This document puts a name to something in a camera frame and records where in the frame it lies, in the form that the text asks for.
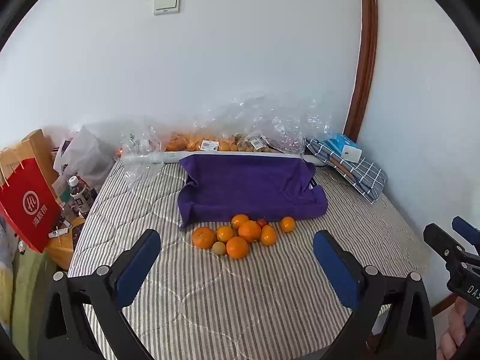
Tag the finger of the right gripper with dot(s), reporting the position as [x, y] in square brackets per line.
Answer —
[443, 244]
[467, 231]

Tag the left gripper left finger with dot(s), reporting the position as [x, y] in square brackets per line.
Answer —
[65, 330]

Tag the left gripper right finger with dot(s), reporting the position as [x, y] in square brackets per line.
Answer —
[390, 316]

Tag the large dimpled orange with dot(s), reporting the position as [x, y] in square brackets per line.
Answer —
[203, 238]

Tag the right human hand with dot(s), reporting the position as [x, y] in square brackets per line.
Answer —
[453, 337]

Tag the grey plaid folded cloth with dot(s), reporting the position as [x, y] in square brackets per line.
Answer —
[366, 177]

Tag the dark drink bottle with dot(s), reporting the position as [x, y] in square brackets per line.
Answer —
[81, 195]

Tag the red paper shopping bag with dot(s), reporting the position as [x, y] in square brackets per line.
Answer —
[28, 202]

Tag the small yellow-green fruit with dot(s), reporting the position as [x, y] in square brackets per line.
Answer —
[219, 248]

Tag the blue white tissue pack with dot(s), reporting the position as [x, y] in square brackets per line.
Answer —
[344, 147]

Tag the small orange left middle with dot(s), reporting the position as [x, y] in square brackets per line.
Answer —
[224, 233]

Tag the small orange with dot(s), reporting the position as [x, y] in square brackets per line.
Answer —
[224, 233]
[287, 224]
[238, 220]

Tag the striped quilted mattress cover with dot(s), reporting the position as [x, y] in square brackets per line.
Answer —
[276, 303]

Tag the white plastic bag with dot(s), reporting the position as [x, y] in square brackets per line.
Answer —
[85, 157]

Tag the front round orange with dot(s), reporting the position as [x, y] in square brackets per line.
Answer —
[237, 247]

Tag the back small orange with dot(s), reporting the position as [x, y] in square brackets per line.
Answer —
[238, 220]

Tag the far right small orange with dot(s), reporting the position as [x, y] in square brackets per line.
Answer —
[287, 224]

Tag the purple towel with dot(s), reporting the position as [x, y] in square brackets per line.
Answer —
[220, 186]

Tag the central round orange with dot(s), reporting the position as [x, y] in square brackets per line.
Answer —
[250, 231]

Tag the brown cardboard box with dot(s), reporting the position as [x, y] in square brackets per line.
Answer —
[35, 145]

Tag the oval orange right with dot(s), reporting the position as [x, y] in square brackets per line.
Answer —
[268, 235]

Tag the small red fruit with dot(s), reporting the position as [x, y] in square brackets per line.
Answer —
[262, 222]

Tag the clear plastic fruit bags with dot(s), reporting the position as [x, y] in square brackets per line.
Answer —
[282, 123]

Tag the brown wooden door frame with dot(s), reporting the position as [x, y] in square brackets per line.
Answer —
[365, 68]

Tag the white wall switch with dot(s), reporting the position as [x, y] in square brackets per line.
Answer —
[162, 7]

